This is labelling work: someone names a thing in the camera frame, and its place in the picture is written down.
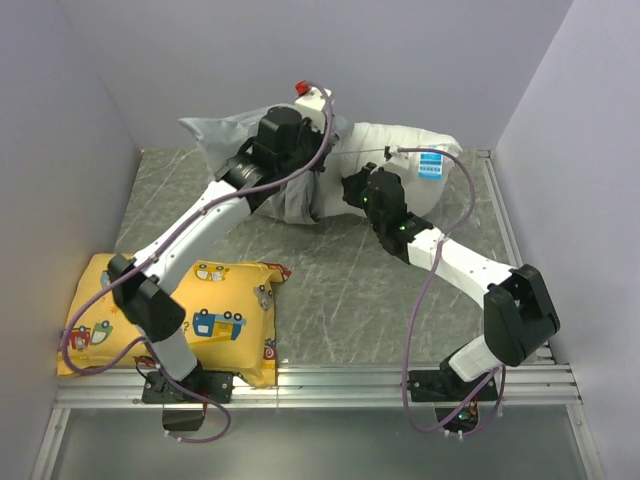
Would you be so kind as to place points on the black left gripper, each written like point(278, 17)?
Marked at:
point(317, 135)

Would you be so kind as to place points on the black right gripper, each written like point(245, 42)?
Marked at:
point(355, 186)

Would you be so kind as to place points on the white pillow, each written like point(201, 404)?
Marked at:
point(390, 170)

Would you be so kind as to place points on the grey pillowcase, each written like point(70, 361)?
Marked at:
point(266, 145)

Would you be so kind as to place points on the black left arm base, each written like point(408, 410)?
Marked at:
point(212, 385)

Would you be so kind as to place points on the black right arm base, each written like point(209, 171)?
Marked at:
point(476, 403)

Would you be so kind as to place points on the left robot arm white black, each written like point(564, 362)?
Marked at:
point(142, 286)

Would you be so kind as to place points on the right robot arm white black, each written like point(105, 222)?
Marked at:
point(518, 313)

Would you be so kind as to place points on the blue white pillow label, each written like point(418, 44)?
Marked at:
point(431, 165)

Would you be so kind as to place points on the yellow cartoon print pillow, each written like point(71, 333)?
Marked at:
point(229, 321)

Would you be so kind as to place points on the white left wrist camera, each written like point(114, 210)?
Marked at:
point(311, 102)

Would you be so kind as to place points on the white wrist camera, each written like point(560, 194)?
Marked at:
point(311, 102)
point(387, 151)

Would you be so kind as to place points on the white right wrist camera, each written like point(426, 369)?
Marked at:
point(387, 151)

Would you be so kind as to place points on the aluminium mounting rail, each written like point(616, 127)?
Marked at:
point(321, 386)

